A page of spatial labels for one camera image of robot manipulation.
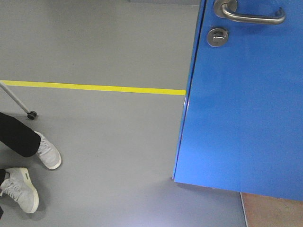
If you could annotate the blue door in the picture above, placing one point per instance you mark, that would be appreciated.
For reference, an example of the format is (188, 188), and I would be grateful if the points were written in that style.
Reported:
(242, 123)

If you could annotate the yellow floor tape line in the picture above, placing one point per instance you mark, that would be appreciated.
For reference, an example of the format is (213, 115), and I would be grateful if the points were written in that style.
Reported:
(142, 90)

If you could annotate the steel thumb turn lock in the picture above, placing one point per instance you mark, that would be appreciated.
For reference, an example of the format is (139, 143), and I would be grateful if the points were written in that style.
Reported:
(217, 37)

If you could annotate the white sneaker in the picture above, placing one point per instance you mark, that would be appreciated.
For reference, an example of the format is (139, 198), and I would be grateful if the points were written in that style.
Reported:
(48, 153)
(18, 186)

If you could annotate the black trouser leg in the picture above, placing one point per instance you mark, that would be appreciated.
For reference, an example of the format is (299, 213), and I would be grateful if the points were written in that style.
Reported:
(2, 175)
(18, 136)

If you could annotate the plywood base platform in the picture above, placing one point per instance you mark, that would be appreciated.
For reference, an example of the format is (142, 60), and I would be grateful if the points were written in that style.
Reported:
(265, 211)

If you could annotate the steel door lever handle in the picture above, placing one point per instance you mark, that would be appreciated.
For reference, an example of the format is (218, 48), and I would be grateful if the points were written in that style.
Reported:
(228, 9)

